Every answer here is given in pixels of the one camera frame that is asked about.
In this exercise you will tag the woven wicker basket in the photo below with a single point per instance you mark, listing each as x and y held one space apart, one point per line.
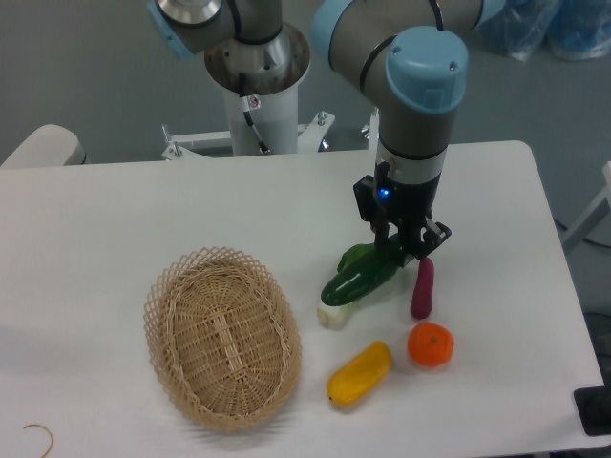
222 339

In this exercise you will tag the white table frame right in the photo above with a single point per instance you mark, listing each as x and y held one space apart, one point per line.
590 217

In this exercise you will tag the green white bok choy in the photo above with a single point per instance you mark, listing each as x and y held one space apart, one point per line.
353 260

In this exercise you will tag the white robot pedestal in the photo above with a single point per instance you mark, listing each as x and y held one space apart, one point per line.
259 85

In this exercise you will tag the orange tangerine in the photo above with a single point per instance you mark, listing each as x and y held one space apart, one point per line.
430 344

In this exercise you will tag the yellow mango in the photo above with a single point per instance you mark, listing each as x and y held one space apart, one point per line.
357 378

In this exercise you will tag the white chair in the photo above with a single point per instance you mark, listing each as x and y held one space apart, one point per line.
48 146

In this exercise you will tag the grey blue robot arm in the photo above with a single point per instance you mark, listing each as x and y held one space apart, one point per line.
406 57

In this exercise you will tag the green cucumber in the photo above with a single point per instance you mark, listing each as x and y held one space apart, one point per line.
359 280

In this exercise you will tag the purple sweet potato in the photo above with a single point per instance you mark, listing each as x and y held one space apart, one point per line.
422 296

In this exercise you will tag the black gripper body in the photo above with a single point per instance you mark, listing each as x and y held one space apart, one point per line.
403 206

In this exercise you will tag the black table-edge device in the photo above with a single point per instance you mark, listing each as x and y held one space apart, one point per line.
593 405

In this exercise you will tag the blue plastic bags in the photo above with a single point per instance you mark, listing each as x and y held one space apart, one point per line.
573 30

